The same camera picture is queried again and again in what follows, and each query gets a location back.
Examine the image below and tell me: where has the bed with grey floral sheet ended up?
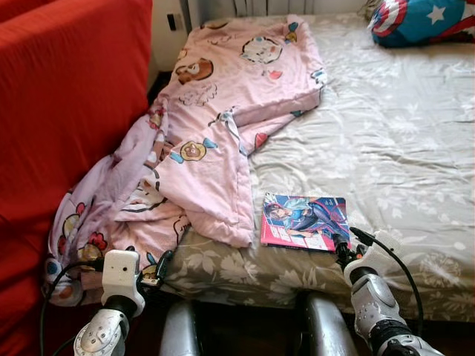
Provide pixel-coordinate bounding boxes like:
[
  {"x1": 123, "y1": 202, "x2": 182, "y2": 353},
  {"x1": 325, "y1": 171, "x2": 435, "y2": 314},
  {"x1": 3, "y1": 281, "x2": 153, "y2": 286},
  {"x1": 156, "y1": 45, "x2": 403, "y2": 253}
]
[{"x1": 160, "y1": 11, "x2": 475, "y2": 323}]

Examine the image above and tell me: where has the silver robot right leg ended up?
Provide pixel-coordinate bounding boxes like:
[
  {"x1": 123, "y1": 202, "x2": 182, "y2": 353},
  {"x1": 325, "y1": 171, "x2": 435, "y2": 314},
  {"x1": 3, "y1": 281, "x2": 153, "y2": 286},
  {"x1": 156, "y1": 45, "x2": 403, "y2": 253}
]
[{"x1": 295, "y1": 291, "x2": 358, "y2": 356}]

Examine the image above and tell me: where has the large red covered mattress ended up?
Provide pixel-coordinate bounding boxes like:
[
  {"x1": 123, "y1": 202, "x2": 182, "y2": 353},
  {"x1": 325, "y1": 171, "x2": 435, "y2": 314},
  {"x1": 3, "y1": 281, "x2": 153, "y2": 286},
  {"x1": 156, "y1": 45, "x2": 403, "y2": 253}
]
[{"x1": 0, "y1": 0, "x2": 153, "y2": 356}]

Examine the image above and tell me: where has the colourful comic magazine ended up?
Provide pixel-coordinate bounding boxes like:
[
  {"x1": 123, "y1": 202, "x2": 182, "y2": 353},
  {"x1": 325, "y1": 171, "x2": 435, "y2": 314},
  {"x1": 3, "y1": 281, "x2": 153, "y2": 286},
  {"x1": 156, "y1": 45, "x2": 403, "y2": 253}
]
[{"x1": 260, "y1": 193, "x2": 351, "y2": 253}]

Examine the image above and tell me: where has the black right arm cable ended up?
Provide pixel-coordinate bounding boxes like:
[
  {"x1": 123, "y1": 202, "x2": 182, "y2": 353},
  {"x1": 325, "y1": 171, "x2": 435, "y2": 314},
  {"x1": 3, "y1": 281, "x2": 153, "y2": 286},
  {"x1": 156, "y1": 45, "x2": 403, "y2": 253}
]
[{"x1": 349, "y1": 226, "x2": 425, "y2": 334}]

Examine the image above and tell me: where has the star shield print pillow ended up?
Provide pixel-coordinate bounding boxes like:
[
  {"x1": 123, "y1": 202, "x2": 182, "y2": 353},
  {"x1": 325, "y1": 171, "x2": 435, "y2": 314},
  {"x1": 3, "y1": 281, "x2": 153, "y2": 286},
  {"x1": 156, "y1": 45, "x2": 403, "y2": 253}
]
[{"x1": 369, "y1": 0, "x2": 475, "y2": 49}]

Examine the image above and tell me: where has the wall socket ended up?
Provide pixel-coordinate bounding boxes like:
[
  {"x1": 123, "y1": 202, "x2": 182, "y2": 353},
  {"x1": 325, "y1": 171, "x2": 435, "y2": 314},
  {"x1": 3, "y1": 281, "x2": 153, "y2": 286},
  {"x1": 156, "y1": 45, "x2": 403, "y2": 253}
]
[{"x1": 166, "y1": 13, "x2": 186, "y2": 33}]

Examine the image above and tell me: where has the grey curtain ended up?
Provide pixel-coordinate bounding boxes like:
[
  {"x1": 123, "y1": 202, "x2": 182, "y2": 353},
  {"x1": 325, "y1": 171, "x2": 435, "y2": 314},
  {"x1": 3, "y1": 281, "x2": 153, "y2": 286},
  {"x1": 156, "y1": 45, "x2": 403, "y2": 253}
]
[{"x1": 189, "y1": 0, "x2": 372, "y2": 22}]

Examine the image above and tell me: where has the pink cartoon print blanket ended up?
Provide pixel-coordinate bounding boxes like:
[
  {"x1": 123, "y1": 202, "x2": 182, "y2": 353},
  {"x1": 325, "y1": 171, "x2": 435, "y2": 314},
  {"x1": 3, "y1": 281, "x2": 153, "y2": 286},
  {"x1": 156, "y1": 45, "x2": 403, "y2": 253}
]
[{"x1": 45, "y1": 13, "x2": 327, "y2": 306}]

